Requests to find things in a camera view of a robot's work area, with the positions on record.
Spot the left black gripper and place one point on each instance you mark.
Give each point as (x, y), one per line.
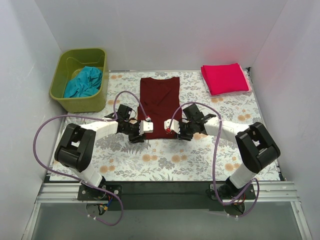
(136, 134)

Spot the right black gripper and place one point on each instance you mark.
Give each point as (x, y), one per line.
(182, 132)

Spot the dark red t shirt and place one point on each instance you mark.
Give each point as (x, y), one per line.
(160, 99)

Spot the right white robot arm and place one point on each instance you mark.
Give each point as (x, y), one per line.
(256, 146)

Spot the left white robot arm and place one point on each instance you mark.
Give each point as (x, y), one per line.
(76, 145)

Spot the floral table mat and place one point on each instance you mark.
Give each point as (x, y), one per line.
(115, 158)

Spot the folded pink t shirt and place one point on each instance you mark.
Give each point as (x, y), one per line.
(225, 77)

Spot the teal t shirt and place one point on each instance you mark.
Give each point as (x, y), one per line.
(85, 84)

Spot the olive green plastic bin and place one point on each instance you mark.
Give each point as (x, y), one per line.
(68, 67)

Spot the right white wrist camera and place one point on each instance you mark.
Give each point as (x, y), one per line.
(172, 125)

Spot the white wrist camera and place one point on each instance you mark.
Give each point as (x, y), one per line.
(172, 125)
(146, 126)

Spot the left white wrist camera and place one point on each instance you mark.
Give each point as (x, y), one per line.
(146, 126)

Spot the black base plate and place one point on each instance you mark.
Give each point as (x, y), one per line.
(165, 195)

